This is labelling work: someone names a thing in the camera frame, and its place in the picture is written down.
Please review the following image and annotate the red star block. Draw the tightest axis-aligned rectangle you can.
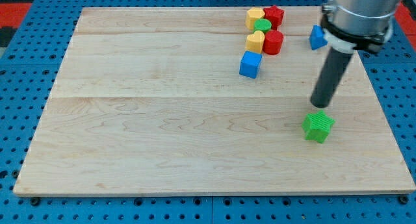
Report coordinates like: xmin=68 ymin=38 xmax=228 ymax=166
xmin=263 ymin=5 xmax=285 ymax=30

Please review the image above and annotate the blue triangle block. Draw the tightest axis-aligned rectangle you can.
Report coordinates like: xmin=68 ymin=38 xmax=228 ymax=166
xmin=309 ymin=25 xmax=328 ymax=50

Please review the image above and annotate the green star block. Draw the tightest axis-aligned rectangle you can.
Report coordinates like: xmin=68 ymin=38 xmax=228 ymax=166
xmin=302 ymin=110 xmax=335 ymax=143

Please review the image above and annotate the red cylinder block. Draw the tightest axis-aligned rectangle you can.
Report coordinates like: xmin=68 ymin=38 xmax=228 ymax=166
xmin=263 ymin=30 xmax=284 ymax=55

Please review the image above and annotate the blue cube block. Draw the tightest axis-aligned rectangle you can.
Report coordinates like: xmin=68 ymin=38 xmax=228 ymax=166
xmin=239 ymin=51 xmax=263 ymax=79

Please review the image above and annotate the wooden board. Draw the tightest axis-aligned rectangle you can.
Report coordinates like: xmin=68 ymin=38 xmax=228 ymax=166
xmin=13 ymin=6 xmax=415 ymax=197

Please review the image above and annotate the yellow heart block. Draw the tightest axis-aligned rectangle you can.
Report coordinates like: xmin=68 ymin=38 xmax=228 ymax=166
xmin=245 ymin=31 xmax=265 ymax=53

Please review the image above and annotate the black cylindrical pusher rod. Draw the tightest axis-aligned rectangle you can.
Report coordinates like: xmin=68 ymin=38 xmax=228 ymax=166
xmin=310 ymin=47 xmax=352 ymax=108

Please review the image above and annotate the yellow pentagon block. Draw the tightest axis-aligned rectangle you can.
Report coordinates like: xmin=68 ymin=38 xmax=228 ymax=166
xmin=245 ymin=7 xmax=265 ymax=31

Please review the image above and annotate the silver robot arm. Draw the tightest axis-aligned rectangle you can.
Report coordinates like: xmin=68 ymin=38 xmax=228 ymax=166
xmin=320 ymin=0 xmax=401 ymax=54

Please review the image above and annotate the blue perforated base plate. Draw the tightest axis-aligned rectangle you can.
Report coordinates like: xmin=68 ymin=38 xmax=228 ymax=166
xmin=1 ymin=0 xmax=415 ymax=223

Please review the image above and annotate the green cylinder block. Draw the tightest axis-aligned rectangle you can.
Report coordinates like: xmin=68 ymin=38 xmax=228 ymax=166
xmin=253 ymin=18 xmax=272 ymax=34

